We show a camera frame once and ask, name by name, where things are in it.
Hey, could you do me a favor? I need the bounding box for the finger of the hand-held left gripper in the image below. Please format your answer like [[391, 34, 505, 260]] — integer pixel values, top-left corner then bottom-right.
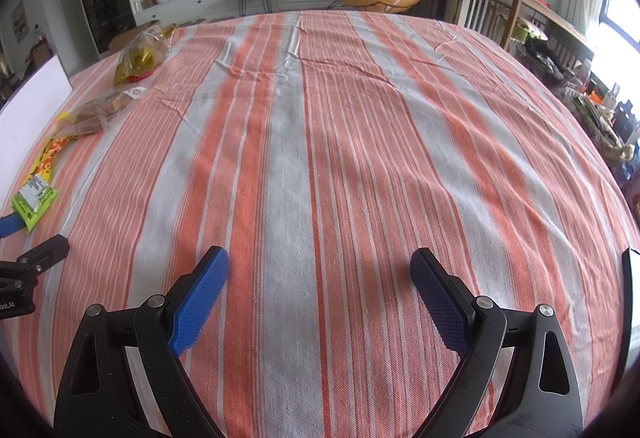
[[0, 234, 71, 278], [0, 213, 27, 238]]

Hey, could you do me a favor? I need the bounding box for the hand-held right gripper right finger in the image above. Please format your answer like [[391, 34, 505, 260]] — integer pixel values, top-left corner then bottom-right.
[[410, 247, 586, 438]]

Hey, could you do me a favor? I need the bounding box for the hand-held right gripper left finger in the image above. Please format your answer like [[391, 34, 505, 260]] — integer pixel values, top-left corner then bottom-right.
[[52, 245, 230, 438]]

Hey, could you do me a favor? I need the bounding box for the yellow-green snack packet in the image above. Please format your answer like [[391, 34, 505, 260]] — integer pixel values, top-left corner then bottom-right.
[[11, 172, 60, 234]]

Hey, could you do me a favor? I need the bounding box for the white cardboard box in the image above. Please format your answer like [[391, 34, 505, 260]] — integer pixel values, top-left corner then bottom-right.
[[0, 55, 75, 154]]

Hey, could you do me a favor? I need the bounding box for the sausage snack packet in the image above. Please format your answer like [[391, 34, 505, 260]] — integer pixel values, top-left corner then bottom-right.
[[31, 112, 81, 184]]

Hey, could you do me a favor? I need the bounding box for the clear brown biscuit packet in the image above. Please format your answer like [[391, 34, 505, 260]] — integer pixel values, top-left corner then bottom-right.
[[64, 87, 148, 137]]

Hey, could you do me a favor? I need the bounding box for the orange striped tablecloth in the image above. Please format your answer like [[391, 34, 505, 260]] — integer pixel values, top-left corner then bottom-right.
[[0, 10, 640, 424]]

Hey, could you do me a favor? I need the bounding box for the white panel black edge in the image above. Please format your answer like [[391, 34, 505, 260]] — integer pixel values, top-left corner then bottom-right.
[[620, 248, 640, 384]]

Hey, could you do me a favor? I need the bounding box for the golden snack bag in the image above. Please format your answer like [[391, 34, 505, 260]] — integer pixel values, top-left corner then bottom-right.
[[112, 23, 177, 86]]

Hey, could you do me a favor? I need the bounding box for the cluttered wooden table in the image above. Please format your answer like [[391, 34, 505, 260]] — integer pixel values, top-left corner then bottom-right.
[[462, 0, 596, 64]]

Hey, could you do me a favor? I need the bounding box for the window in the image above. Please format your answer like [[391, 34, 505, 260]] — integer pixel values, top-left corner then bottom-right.
[[597, 0, 640, 49]]

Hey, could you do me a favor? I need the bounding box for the framed wall picture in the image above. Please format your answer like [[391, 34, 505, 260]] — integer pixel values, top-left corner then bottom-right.
[[11, 0, 27, 44]]

